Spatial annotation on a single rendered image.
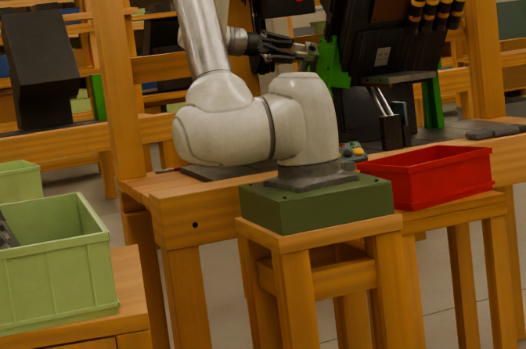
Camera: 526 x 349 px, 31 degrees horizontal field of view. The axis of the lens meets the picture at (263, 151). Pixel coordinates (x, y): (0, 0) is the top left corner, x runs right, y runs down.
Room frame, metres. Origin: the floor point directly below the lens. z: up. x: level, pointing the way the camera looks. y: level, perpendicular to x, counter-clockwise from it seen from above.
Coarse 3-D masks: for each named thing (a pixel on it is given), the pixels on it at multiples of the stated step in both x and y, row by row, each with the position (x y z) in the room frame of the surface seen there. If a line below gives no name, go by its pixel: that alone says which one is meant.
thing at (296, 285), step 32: (256, 256) 2.37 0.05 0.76; (288, 256) 2.14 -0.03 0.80; (320, 256) 2.44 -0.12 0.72; (352, 256) 2.39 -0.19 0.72; (384, 256) 2.22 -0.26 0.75; (256, 288) 2.37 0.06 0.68; (288, 288) 2.14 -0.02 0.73; (320, 288) 2.18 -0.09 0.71; (352, 288) 2.21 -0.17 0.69; (384, 288) 2.22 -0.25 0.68; (256, 320) 2.37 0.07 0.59; (288, 320) 2.14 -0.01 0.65; (352, 320) 2.45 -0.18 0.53; (384, 320) 2.22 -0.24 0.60
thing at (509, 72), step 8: (504, 40) 13.13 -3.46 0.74; (512, 40) 12.93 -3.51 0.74; (520, 40) 12.98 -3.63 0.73; (504, 48) 12.88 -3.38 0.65; (512, 48) 12.93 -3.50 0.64; (520, 48) 12.98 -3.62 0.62; (464, 64) 12.73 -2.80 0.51; (504, 72) 12.35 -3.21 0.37; (512, 72) 12.40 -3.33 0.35; (520, 72) 12.45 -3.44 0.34; (504, 80) 12.35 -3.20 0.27; (512, 80) 12.40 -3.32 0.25; (520, 80) 12.45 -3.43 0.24; (504, 88) 12.34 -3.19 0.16; (512, 88) 12.38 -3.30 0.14; (520, 88) 12.43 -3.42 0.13; (504, 96) 12.76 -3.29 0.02; (520, 96) 12.46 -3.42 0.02
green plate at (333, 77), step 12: (324, 36) 3.08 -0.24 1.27; (336, 36) 3.00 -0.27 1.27; (324, 48) 3.06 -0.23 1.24; (336, 48) 3.02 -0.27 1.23; (324, 60) 3.05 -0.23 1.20; (336, 60) 3.01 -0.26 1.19; (324, 72) 3.03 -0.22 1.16; (336, 72) 3.01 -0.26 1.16; (336, 84) 3.01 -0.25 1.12; (348, 84) 3.03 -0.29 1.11
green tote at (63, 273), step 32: (32, 224) 2.43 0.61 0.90; (64, 224) 2.45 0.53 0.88; (96, 224) 2.01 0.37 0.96; (0, 256) 1.83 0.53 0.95; (32, 256) 1.85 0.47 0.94; (64, 256) 1.86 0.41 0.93; (96, 256) 1.88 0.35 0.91; (0, 288) 1.83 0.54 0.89; (32, 288) 1.84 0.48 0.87; (64, 288) 1.86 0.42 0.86; (96, 288) 1.88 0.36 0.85; (0, 320) 1.82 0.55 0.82; (32, 320) 1.84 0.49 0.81; (64, 320) 1.86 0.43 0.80
